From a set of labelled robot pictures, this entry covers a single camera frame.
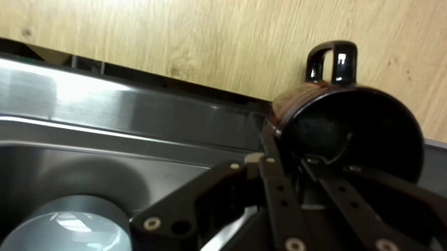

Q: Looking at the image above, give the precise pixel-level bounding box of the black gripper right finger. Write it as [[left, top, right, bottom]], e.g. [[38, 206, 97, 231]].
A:
[[301, 155, 447, 251]]

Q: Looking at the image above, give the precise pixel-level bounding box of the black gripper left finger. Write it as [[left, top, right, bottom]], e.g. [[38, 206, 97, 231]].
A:
[[129, 121, 313, 251]]

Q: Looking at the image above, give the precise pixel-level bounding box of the stainless steel sink counter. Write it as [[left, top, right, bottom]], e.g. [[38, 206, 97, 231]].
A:
[[0, 36, 447, 251]]

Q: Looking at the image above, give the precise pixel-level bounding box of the brown glazed mug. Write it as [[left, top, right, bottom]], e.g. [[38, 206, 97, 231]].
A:
[[267, 39, 426, 185]]

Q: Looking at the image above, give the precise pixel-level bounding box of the light blue bowl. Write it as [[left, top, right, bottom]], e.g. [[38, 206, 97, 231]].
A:
[[0, 194, 134, 251]]

